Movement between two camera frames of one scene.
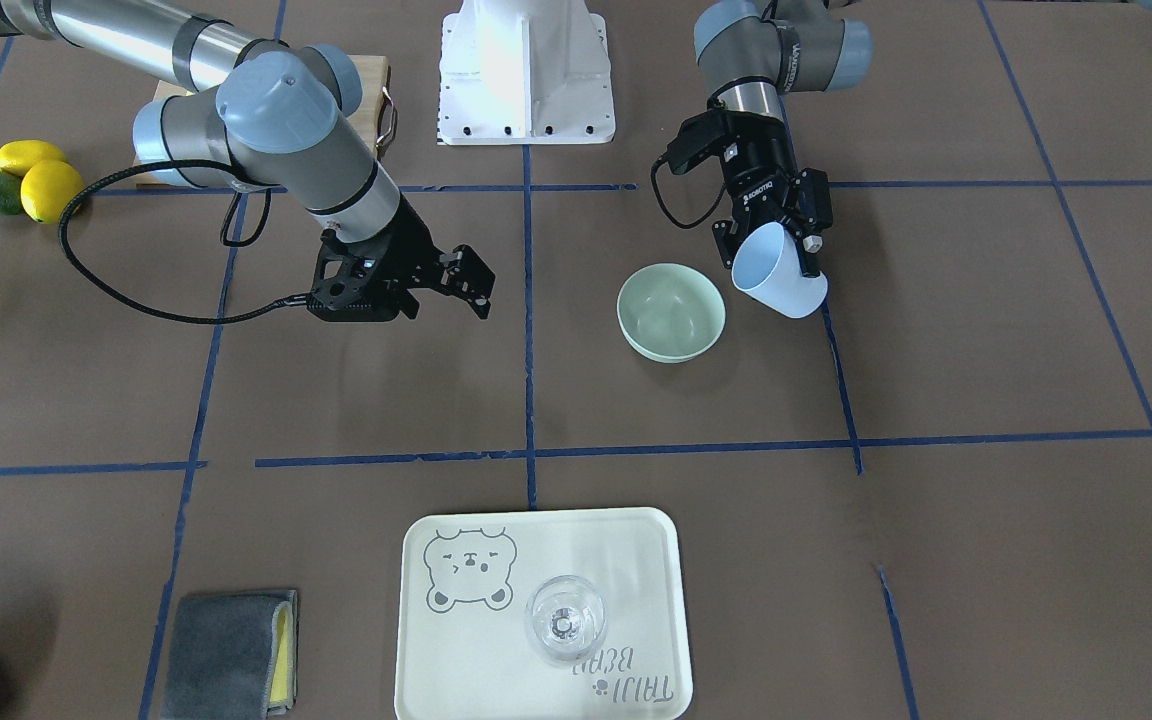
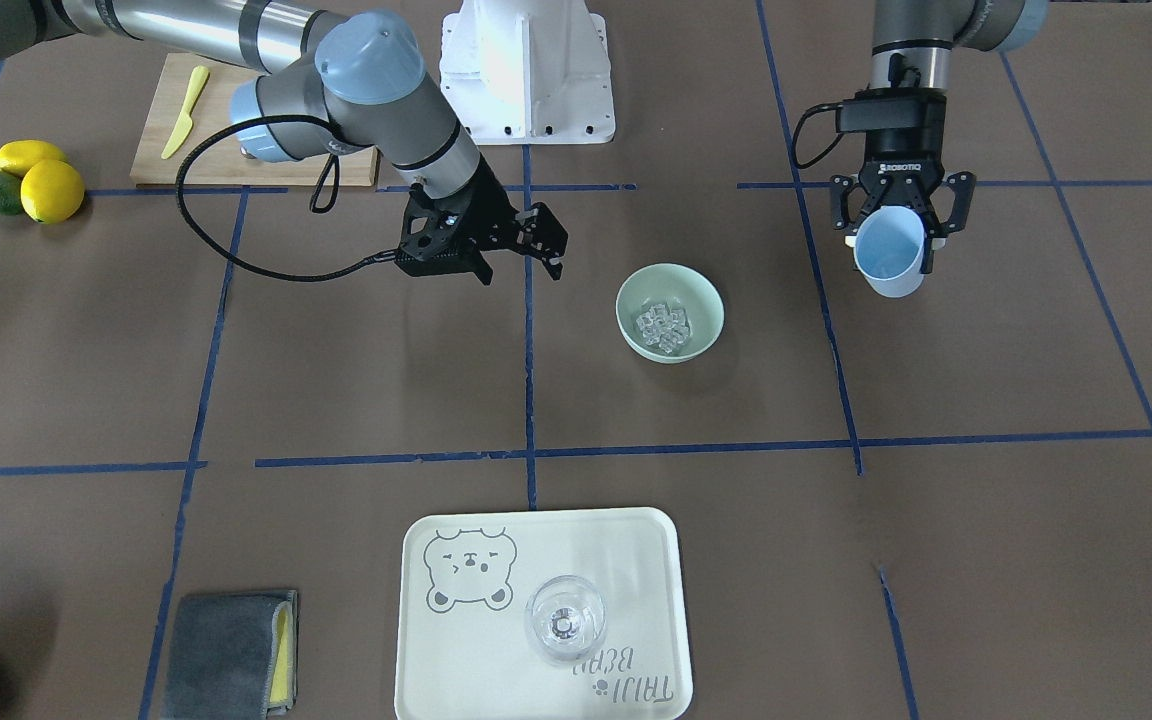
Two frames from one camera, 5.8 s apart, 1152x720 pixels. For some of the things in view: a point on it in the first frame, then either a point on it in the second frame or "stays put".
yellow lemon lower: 47,186 stays put
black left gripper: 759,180 → 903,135
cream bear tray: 466,651 stays put
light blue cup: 766,268 → 889,247
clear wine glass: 566,616 stays put
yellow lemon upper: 16,157 stays put
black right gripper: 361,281 → 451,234
